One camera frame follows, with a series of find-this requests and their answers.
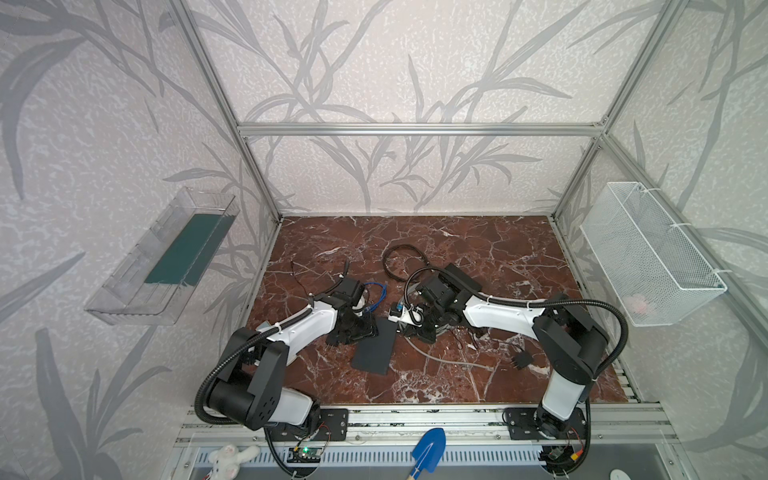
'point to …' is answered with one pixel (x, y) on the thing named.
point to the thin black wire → (296, 278)
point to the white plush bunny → (227, 460)
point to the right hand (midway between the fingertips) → (407, 320)
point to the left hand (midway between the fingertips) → (376, 325)
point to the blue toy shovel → (428, 452)
